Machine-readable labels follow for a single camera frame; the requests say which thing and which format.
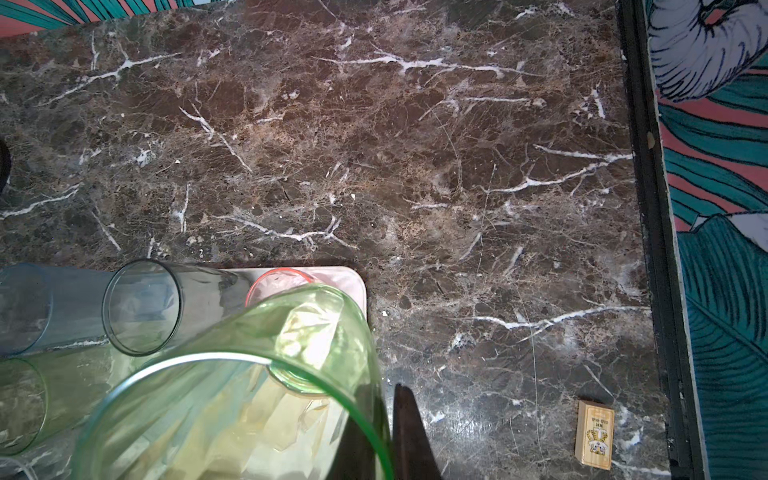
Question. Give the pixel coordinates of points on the pink short glass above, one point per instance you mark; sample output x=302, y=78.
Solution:
x=276, y=281

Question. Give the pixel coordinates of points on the dark grey tall glass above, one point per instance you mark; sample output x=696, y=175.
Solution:
x=150, y=305

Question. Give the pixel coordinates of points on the blue tall plastic glass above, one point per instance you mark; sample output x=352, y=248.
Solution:
x=44, y=307

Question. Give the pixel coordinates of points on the light green tall glass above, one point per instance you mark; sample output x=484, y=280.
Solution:
x=49, y=392

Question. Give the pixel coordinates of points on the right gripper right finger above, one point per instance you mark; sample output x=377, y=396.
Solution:
x=414, y=459

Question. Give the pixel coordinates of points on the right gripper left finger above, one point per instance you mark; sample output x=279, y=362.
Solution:
x=355, y=457

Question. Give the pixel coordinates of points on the short green glass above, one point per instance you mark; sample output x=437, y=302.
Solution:
x=263, y=394

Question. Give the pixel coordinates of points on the beige plastic tray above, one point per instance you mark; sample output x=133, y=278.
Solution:
x=341, y=278

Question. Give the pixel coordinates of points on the small wooden block on table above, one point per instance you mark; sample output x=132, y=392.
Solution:
x=594, y=435

